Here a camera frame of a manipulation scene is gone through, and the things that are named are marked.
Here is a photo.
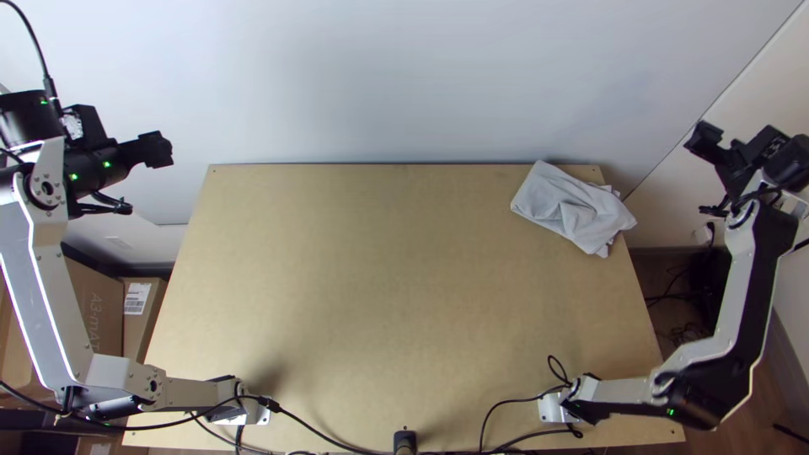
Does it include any grey t-shirt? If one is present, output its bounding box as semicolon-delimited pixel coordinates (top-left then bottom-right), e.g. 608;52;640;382
510;159;638;259

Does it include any brown cardboard box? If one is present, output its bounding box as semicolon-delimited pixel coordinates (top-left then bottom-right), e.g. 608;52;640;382
0;254;125;398

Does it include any cardboard box with white label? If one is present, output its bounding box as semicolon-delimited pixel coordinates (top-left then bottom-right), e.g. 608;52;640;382
121;276;169;366

